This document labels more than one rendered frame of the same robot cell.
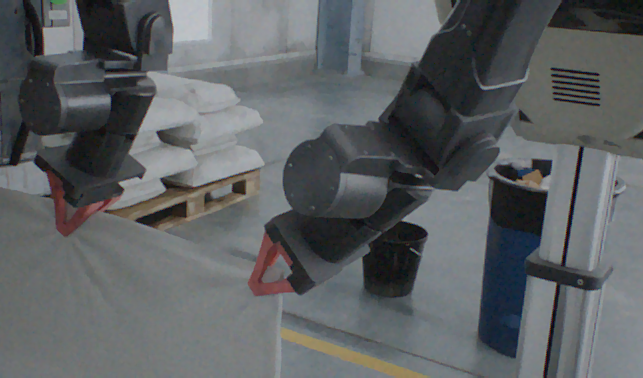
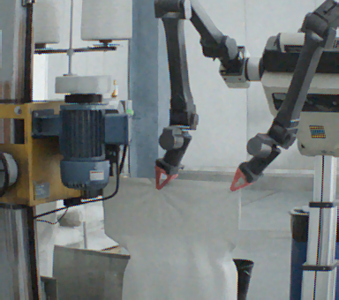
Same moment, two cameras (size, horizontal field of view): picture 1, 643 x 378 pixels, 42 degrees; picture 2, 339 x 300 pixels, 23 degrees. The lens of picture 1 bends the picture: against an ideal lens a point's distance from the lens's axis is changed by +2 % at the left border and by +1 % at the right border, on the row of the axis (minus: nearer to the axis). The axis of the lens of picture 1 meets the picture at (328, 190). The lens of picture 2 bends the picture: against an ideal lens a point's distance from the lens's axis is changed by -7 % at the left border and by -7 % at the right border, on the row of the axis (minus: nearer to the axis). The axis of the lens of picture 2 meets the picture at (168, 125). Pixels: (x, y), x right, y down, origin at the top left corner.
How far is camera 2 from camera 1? 208 cm
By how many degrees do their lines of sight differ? 14
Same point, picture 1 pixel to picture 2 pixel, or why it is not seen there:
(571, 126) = (318, 146)
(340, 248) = (259, 169)
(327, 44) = (138, 161)
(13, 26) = not seen: hidden behind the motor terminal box
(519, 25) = (297, 106)
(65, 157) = (163, 161)
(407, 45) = (209, 156)
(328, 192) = (259, 148)
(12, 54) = not seen: hidden behind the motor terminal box
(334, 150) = (259, 138)
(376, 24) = not seen: hidden behind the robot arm
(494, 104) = (293, 125)
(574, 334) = (327, 226)
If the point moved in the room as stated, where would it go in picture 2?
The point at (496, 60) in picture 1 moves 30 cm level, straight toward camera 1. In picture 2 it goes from (293, 115) to (294, 119)
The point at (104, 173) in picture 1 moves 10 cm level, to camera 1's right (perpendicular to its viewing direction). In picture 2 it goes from (176, 165) to (207, 164)
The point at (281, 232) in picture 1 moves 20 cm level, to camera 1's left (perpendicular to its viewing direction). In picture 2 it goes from (244, 166) to (177, 167)
